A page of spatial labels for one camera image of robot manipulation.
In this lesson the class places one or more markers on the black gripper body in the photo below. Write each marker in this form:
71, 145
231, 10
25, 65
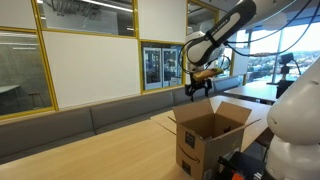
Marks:
199, 84

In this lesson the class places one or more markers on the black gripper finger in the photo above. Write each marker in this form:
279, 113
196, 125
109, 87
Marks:
190, 93
208, 88

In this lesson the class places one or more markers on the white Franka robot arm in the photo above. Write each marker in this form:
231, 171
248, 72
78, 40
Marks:
296, 116

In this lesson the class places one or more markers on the brown cardboard box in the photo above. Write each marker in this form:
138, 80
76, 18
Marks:
206, 140

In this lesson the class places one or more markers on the white framed poster panel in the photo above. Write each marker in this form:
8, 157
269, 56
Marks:
171, 66
152, 68

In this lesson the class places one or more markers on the wooden side table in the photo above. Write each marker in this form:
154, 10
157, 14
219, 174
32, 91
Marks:
251, 91

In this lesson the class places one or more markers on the orange black tool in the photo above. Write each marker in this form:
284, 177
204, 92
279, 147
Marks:
238, 166

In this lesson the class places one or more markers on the grey bench sofa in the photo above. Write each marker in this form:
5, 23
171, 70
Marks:
50, 130

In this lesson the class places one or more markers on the black camera on tripod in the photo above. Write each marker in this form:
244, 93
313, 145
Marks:
286, 71

